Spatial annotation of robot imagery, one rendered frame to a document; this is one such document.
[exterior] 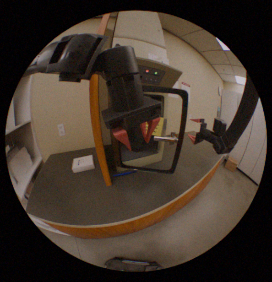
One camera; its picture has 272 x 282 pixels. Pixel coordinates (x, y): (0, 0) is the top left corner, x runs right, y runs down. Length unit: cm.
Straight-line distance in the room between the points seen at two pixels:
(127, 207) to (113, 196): 9
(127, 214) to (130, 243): 95
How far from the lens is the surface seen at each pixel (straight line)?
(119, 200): 44
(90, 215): 44
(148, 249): 134
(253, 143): 323
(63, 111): 91
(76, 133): 91
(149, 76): 41
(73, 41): 16
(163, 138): 32
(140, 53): 53
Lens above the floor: 132
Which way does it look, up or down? 24 degrees down
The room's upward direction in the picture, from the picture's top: straight up
